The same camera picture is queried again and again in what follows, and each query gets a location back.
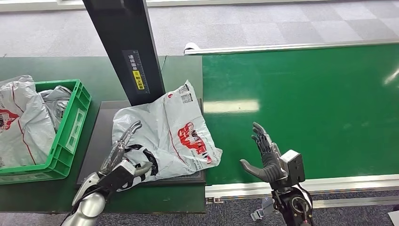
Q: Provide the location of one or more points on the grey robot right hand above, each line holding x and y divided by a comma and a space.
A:
271, 168

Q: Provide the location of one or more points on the white plastic mailer black print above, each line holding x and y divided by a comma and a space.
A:
174, 124

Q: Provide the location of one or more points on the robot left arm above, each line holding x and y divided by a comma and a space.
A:
90, 206

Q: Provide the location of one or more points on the green conveyor belt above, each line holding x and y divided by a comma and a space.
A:
311, 109

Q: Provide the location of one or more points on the white conveyor end cap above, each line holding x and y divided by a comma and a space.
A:
190, 46

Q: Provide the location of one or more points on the black inbound scanner machine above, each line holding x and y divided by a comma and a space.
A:
124, 31

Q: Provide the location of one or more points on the white object on floor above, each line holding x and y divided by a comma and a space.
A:
394, 218

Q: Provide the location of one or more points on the green plastic crate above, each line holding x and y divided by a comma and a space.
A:
67, 137

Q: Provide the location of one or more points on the white mailer bag red print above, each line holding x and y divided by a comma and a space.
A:
28, 131

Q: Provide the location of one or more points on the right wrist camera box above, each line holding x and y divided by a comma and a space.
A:
293, 168

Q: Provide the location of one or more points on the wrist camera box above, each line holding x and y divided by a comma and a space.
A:
293, 168
115, 179

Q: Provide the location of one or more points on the metal bracket under conveyor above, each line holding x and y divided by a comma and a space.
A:
265, 207

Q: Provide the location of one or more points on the aluminium conveyor side rail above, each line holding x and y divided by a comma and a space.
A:
343, 184
280, 47

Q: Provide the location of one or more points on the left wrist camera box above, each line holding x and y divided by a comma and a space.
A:
115, 179

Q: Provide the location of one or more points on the yellow sticker on scanner post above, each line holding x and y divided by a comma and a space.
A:
138, 80

